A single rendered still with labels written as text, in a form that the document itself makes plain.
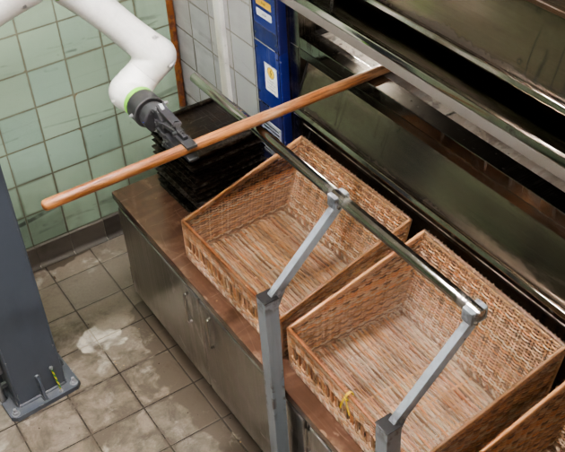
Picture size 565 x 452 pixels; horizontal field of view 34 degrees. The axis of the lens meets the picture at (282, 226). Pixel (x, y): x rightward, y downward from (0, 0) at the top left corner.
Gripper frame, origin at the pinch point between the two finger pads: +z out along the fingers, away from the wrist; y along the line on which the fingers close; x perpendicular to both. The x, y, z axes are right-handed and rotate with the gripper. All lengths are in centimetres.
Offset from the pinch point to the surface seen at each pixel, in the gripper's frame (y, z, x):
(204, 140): -1.1, 1.3, -4.3
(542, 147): -24, 77, -43
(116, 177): -0.8, 1.6, 20.7
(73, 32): 23, -123, -17
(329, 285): 43, 26, -25
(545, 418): 45, 92, -41
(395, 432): 25, 87, 0
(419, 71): -24, 39, -43
